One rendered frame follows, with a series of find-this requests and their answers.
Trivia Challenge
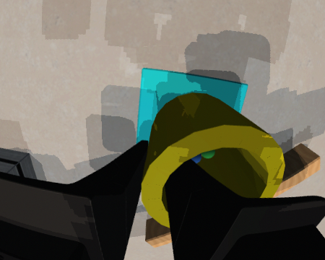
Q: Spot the long wooden beam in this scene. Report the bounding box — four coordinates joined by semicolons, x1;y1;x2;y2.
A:
145;142;321;248

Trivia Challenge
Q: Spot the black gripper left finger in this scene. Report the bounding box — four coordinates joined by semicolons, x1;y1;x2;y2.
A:
0;139;149;260

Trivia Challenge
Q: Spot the blue marble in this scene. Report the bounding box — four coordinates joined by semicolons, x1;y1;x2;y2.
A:
191;154;202;163

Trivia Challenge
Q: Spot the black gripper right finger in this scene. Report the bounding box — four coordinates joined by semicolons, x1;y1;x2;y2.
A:
165;159;325;260

